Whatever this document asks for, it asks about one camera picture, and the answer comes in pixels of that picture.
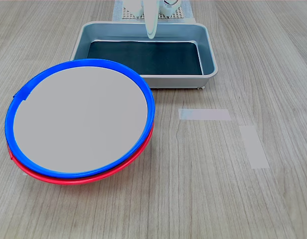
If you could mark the white plate with blue rim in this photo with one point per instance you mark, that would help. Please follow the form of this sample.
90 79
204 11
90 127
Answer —
81 119

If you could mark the translucent tape strip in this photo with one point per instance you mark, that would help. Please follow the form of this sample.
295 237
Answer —
189 10
254 147
205 114
117 11

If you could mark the black mat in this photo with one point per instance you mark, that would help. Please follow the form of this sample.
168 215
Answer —
143 58

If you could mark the steel tray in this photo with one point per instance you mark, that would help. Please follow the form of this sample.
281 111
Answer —
208 49

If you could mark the white plate with red rim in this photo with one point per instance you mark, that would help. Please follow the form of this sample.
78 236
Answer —
68 182

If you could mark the pale perforated base plate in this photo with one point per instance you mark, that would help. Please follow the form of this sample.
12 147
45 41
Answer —
178 13

